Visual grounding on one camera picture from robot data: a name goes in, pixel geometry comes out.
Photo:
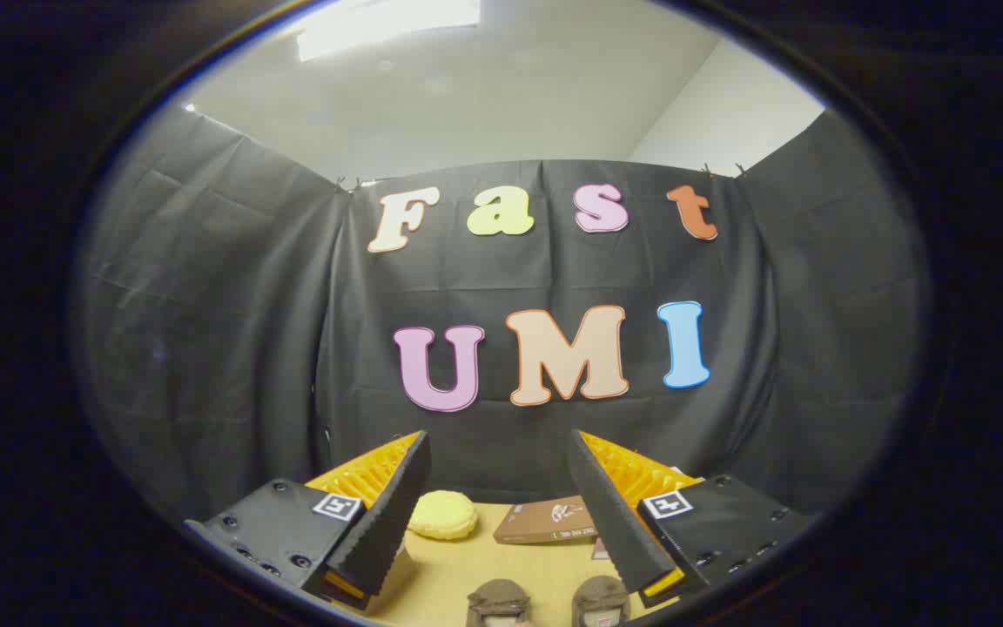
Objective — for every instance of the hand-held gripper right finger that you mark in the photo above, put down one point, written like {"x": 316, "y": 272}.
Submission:
{"x": 606, "y": 514}

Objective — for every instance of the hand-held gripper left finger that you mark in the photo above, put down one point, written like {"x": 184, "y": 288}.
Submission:
{"x": 397, "y": 514}

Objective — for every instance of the brown fuzzy shoe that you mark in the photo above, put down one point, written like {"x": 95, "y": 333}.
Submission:
{"x": 602, "y": 596}
{"x": 499, "y": 601}

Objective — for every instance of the pinkish brown book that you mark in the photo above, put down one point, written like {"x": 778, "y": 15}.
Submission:
{"x": 601, "y": 550}

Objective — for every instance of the yellow plush toy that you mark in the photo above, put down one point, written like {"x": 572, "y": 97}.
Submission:
{"x": 442, "y": 515}

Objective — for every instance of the ceiling light panel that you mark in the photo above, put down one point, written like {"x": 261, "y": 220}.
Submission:
{"x": 388, "y": 22}

